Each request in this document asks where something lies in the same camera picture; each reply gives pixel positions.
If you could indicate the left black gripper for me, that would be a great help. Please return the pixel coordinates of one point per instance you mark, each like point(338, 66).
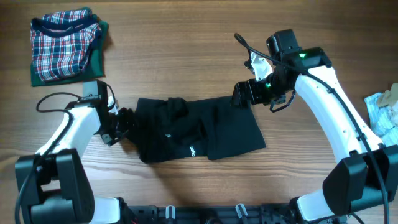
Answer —
point(129, 123)

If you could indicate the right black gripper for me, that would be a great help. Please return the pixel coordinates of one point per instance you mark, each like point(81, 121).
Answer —
point(251, 84)

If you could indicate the black t-shirt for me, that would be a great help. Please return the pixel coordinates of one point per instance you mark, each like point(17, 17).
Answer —
point(171, 129)

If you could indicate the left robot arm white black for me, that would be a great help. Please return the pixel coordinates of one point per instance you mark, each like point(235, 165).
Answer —
point(52, 183)

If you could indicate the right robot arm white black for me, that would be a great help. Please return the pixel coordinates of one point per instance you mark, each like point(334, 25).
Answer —
point(365, 175)

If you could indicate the green folded shirt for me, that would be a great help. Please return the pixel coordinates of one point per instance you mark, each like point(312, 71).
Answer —
point(96, 63)

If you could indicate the plaid folded shirt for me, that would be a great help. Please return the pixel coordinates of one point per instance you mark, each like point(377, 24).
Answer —
point(59, 43)

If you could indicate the crumpled light blue cloth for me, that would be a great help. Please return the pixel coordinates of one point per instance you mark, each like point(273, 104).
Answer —
point(381, 122)

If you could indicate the beige crumpled cloth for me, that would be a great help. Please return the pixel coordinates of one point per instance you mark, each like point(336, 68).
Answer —
point(389, 97)

